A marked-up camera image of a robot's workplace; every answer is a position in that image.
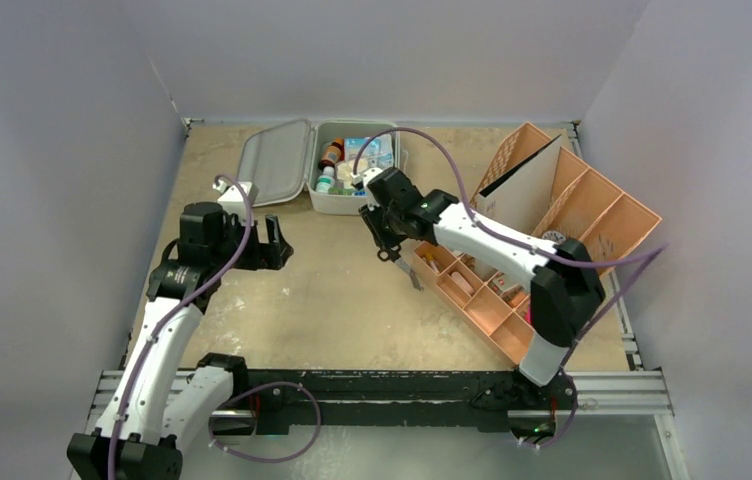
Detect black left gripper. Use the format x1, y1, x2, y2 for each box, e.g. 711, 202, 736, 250
211, 214, 290, 273

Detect black handled scissors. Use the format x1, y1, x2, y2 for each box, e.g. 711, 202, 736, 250
377, 246, 424, 291

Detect clear white cap bottle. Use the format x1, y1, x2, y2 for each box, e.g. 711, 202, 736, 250
314, 166, 336, 194

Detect white blue mask packet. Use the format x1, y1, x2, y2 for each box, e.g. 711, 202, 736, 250
359, 133, 395, 169

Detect brown bottle orange cap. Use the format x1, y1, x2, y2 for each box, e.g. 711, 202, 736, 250
317, 137, 344, 171

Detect grey medicine case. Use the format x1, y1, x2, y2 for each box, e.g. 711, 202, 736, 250
236, 119, 407, 216

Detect small green box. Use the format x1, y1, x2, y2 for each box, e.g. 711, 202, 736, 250
329, 188, 356, 196

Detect white sponge pad stack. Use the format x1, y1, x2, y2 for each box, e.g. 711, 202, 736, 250
336, 160, 355, 190

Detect blue clear wipes packet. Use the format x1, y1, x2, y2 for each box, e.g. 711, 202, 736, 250
344, 137, 374, 163

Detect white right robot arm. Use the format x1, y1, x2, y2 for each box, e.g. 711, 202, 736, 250
354, 167, 606, 407

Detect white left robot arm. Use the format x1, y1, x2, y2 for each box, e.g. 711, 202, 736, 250
66, 201, 323, 479

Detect yellow white marker pen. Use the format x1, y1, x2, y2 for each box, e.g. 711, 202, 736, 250
424, 254, 440, 272

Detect pink eraser block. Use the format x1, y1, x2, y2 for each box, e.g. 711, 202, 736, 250
449, 270, 474, 296

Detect peach plastic desk organizer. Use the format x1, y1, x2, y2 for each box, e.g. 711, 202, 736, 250
411, 123, 660, 383

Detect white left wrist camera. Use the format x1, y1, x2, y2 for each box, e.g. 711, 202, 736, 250
213, 181, 259, 219

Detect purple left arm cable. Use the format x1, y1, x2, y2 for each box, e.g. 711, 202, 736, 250
107, 174, 323, 480

